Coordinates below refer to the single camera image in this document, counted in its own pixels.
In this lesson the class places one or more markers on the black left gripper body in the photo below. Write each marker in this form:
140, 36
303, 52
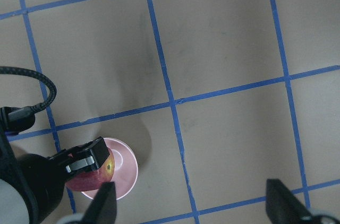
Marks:
32, 187

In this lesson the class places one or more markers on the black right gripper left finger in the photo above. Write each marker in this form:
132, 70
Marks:
103, 208

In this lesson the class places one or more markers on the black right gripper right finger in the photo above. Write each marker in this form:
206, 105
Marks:
282, 206

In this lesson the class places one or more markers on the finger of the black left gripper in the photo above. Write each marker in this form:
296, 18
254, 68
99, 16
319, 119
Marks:
82, 158

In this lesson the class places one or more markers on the red apple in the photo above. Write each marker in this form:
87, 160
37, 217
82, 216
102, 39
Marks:
93, 180

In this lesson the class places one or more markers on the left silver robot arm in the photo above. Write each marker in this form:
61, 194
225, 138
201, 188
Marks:
32, 186

